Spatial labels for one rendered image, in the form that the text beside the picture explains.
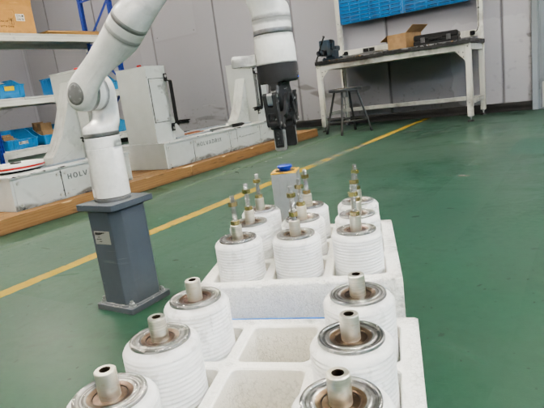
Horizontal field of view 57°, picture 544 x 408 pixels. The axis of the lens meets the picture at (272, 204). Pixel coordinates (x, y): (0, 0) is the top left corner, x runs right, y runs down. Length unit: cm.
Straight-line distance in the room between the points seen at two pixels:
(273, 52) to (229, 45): 632
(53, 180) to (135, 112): 98
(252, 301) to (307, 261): 13
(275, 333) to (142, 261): 70
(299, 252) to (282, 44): 38
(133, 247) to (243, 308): 50
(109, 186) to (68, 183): 174
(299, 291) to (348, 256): 11
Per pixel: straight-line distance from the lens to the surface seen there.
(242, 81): 473
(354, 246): 95
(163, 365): 63
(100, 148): 138
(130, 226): 139
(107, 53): 130
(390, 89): 618
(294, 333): 80
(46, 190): 305
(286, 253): 97
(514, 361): 106
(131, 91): 379
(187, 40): 771
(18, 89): 615
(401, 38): 560
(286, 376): 70
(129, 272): 141
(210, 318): 73
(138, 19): 125
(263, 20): 93
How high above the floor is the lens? 53
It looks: 13 degrees down
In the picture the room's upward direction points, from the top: 7 degrees counter-clockwise
